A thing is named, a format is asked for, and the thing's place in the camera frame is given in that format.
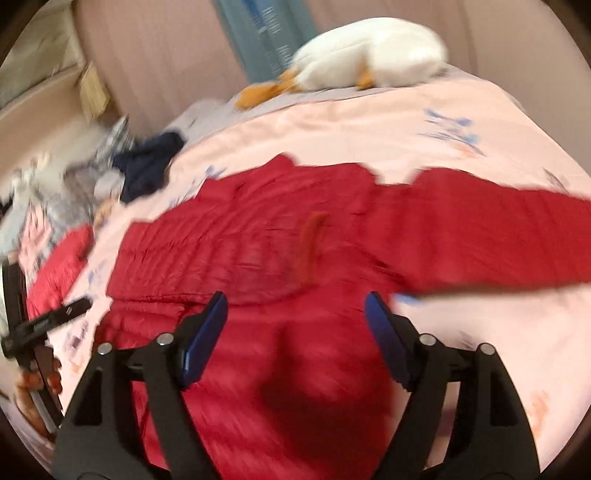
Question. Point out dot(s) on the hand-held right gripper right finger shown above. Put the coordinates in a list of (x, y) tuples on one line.
[(385, 341)]

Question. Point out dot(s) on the red down jacket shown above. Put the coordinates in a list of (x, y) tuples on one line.
[(286, 258)]

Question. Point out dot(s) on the woven straw basket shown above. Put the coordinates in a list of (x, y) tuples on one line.
[(94, 90)]

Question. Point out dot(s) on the person's left hand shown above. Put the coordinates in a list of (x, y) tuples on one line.
[(51, 381)]

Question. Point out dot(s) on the grey bed sheet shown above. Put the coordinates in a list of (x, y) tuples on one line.
[(203, 115)]

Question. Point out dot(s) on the white shelf cabinet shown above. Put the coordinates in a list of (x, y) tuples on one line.
[(41, 55)]

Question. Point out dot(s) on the white duck plush toy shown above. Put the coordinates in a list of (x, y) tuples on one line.
[(369, 50)]

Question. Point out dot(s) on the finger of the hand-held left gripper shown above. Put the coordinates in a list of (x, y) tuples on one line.
[(13, 295), (46, 324)]

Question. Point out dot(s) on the folded red garment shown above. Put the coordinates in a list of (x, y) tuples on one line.
[(60, 267)]

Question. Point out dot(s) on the pink printed blanket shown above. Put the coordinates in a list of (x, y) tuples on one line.
[(369, 134)]

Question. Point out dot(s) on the small orange cloth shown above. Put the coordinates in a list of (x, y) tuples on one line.
[(104, 210)]

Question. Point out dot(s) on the plaid pillow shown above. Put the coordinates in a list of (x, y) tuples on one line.
[(83, 184)]

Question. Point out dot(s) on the blue curtain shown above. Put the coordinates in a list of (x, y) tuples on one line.
[(258, 37)]

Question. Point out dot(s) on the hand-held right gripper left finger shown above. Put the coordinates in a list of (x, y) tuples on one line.
[(205, 341)]

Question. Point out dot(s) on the navy blue garment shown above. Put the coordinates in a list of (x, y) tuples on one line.
[(147, 161)]

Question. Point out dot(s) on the grey cloth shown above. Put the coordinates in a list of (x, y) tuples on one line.
[(108, 184)]

